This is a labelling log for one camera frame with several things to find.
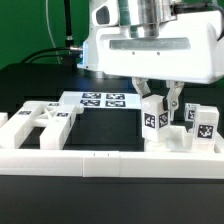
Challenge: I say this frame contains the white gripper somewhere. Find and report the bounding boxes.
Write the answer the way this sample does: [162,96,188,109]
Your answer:
[82,20,224,121]

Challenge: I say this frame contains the white chair seat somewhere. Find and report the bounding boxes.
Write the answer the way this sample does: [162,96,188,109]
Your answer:
[144,126,224,154]

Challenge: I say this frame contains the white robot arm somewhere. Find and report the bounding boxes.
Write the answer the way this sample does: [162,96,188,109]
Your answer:
[78,0,224,112]

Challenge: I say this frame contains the white marker sheet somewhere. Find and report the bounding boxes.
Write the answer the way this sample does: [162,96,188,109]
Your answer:
[59,91,141,109]

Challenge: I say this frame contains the white U-shaped fence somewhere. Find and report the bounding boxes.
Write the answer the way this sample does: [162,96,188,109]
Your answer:
[0,136,224,179]

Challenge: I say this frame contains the white part at left edge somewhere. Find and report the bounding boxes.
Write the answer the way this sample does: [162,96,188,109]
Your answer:
[0,112,8,128]

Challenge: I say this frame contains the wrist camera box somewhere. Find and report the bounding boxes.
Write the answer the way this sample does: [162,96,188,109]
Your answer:
[89,0,119,29]

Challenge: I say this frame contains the black cable bundle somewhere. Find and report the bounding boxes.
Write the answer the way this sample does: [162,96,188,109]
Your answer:
[20,0,84,65]

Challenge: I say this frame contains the white chair back frame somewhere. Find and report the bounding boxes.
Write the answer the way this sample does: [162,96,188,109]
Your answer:
[0,101,84,150]

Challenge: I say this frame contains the thin white cable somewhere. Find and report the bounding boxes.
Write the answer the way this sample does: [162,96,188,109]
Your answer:
[45,0,63,64]

